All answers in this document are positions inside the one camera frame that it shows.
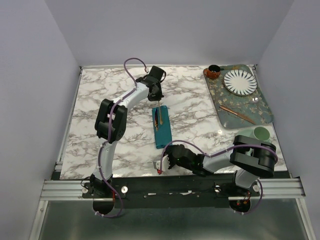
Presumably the teal cloth napkin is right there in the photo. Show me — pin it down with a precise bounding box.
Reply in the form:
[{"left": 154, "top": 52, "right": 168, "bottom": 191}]
[{"left": 152, "top": 105, "right": 172, "bottom": 149}]

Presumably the iridescent rainbow knife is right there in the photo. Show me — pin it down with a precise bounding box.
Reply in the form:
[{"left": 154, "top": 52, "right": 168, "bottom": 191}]
[{"left": 152, "top": 107, "right": 159, "bottom": 132}]

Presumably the gold spoon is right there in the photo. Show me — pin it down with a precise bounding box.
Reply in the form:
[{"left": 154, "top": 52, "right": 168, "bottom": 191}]
[{"left": 158, "top": 100, "right": 163, "bottom": 125}]

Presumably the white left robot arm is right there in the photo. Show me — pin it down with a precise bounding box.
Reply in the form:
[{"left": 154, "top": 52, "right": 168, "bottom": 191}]
[{"left": 89, "top": 66, "right": 167, "bottom": 198}]

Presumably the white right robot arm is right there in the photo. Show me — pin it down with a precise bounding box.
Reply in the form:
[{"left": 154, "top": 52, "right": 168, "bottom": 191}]
[{"left": 158, "top": 135, "right": 278, "bottom": 196}]

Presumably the orange black cup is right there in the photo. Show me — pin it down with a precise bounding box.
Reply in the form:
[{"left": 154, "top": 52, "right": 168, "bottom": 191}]
[{"left": 203, "top": 65, "right": 221, "bottom": 80}]

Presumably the dark floral placemat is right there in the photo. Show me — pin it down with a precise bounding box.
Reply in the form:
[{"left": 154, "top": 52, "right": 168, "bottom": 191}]
[{"left": 204, "top": 64, "right": 274, "bottom": 130}]

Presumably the mint green floral plate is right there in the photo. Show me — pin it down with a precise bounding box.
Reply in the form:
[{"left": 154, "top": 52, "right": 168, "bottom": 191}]
[{"left": 235, "top": 128, "right": 255, "bottom": 138}]

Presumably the mint green small bowl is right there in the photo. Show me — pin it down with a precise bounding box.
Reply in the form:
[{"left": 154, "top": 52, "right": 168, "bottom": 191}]
[{"left": 250, "top": 126, "right": 271, "bottom": 143}]

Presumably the white striped plate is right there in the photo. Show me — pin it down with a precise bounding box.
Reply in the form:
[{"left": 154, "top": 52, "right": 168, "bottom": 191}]
[{"left": 223, "top": 69, "right": 258, "bottom": 96}]

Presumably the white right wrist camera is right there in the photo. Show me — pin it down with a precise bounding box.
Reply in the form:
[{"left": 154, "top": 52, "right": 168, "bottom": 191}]
[{"left": 153, "top": 160, "right": 166, "bottom": 175}]

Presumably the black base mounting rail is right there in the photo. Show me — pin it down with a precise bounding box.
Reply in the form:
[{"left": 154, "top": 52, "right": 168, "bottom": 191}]
[{"left": 82, "top": 173, "right": 259, "bottom": 209}]

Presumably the aluminium frame rail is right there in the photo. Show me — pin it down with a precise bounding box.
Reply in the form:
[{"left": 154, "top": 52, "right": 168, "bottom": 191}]
[{"left": 40, "top": 178, "right": 306, "bottom": 202}]

